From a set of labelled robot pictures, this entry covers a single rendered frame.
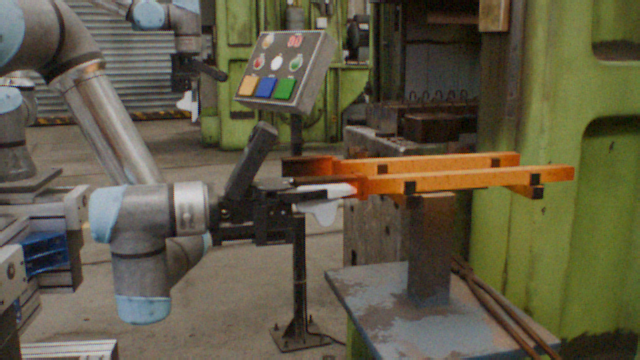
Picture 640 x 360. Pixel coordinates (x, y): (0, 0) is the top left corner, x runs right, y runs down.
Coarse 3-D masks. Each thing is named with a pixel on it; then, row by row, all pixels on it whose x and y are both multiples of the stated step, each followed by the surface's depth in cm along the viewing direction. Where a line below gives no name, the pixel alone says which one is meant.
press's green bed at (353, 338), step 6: (348, 318) 182; (348, 324) 182; (348, 330) 183; (354, 330) 179; (348, 336) 183; (354, 336) 180; (360, 336) 181; (348, 342) 183; (354, 342) 180; (360, 342) 181; (348, 348) 184; (354, 348) 181; (360, 348) 182; (366, 348) 181; (348, 354) 184; (354, 354) 181; (360, 354) 182; (366, 354) 181
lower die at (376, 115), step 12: (372, 108) 163; (384, 108) 156; (396, 108) 149; (420, 108) 151; (432, 108) 152; (444, 108) 153; (456, 108) 155; (468, 108) 156; (372, 120) 164; (384, 120) 157; (396, 120) 150; (396, 132) 150; (468, 132) 158
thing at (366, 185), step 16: (304, 176) 83; (320, 176) 83; (336, 176) 83; (352, 176) 83; (368, 176) 85; (384, 176) 85; (400, 176) 85; (416, 176) 85; (432, 176) 85; (448, 176) 85; (464, 176) 86; (480, 176) 87; (496, 176) 88; (512, 176) 88; (544, 176) 90; (560, 176) 91; (368, 192) 82; (384, 192) 83; (400, 192) 84
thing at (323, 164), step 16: (288, 160) 91; (304, 160) 92; (320, 160) 93; (336, 160) 93; (352, 160) 96; (368, 160) 96; (384, 160) 96; (400, 160) 96; (416, 160) 97; (432, 160) 97; (448, 160) 98; (464, 160) 99; (480, 160) 100; (512, 160) 101; (288, 176) 93
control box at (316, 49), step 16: (272, 32) 207; (288, 32) 201; (304, 32) 195; (320, 32) 189; (256, 48) 210; (272, 48) 203; (288, 48) 197; (304, 48) 192; (320, 48) 189; (288, 64) 194; (304, 64) 189; (320, 64) 190; (304, 80) 186; (320, 80) 191; (240, 96) 205; (272, 96) 193; (304, 96) 187; (288, 112) 196; (304, 112) 189
